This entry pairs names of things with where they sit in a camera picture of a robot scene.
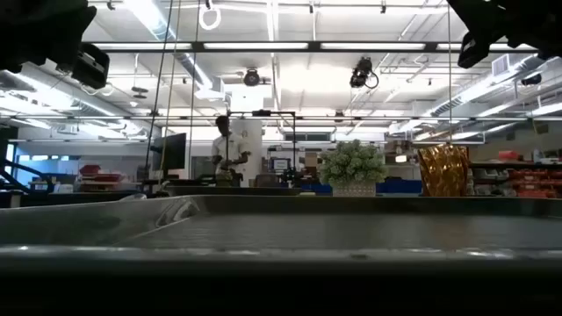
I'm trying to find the green artificial potted plant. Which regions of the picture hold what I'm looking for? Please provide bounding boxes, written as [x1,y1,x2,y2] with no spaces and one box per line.
[317,139,390,198]

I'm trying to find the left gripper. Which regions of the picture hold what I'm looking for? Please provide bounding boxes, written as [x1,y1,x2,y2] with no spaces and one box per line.
[0,0,111,90]

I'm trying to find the small lit screen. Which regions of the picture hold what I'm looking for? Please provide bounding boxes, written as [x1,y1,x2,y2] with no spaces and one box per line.
[269,156,292,174]

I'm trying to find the blue storage bin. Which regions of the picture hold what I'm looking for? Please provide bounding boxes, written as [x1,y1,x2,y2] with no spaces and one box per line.
[376,178,423,196]
[300,183,334,197]

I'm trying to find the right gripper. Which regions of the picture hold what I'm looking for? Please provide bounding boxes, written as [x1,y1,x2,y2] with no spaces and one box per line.
[447,0,562,69]

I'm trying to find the shelf with red bins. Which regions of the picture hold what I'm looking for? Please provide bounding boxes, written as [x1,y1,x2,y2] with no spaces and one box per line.
[466,148,562,199]

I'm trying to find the black monitor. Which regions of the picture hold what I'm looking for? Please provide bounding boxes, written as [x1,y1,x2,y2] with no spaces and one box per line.
[148,132,188,177]

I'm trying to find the red storage bins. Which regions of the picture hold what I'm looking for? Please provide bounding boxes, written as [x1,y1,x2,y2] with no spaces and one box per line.
[77,163,126,193]

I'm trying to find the black round ceiling fixture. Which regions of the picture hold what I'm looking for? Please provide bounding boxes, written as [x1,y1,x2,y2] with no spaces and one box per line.
[236,67,272,88]

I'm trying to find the black overhead camera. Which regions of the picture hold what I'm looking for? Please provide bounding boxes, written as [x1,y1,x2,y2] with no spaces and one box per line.
[349,55,380,90]

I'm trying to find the white round pillar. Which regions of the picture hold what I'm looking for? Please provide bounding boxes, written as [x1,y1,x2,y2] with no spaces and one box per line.
[231,118,264,188]

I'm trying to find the yellow hanging cable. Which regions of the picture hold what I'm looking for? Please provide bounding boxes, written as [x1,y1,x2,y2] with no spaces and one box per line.
[158,0,183,183]

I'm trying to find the white cable loop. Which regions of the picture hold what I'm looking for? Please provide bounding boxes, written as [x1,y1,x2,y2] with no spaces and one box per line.
[198,0,222,32]

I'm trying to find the person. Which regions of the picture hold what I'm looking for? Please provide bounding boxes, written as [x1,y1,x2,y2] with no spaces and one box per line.
[210,114,253,188]

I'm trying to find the black background stand frame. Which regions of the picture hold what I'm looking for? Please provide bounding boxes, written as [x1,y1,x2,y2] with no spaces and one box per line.
[226,109,299,183]

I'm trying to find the thin black hanging cable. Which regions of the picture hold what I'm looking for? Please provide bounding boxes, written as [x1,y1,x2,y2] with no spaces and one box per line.
[446,0,454,147]

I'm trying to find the black plastic tray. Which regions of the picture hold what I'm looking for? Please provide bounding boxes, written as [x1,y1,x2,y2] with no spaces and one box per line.
[0,194,562,276]

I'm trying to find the black aluminium rig frame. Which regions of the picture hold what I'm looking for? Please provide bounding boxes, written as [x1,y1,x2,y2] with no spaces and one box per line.
[0,40,562,123]

